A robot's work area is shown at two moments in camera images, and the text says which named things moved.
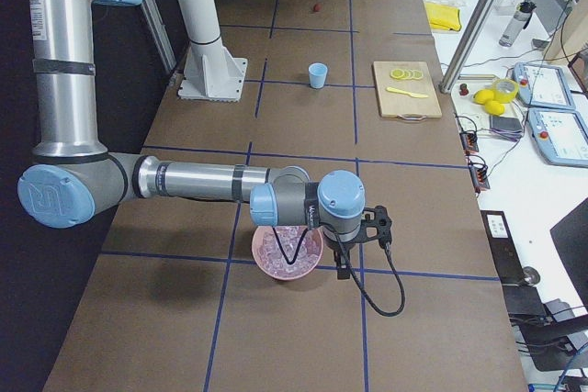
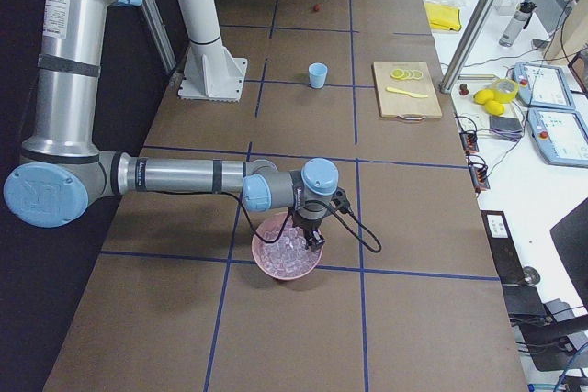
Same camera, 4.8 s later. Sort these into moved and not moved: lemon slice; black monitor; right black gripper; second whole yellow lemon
Moved: right black gripper
Not moved: black monitor; second whole yellow lemon; lemon slice
